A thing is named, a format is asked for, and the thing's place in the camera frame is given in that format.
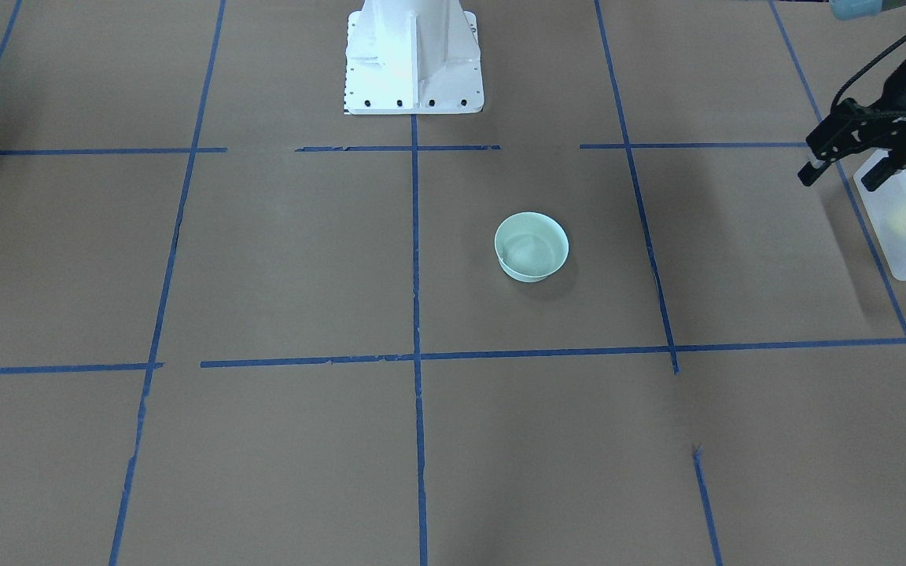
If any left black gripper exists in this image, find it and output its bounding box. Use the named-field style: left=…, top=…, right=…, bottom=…
left=797, top=58, right=906, bottom=191

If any mint green bowl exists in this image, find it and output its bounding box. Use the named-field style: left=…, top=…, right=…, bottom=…
left=493, top=211, right=569, bottom=284

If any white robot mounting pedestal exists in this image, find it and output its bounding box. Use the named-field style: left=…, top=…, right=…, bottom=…
left=343, top=1, right=485, bottom=116

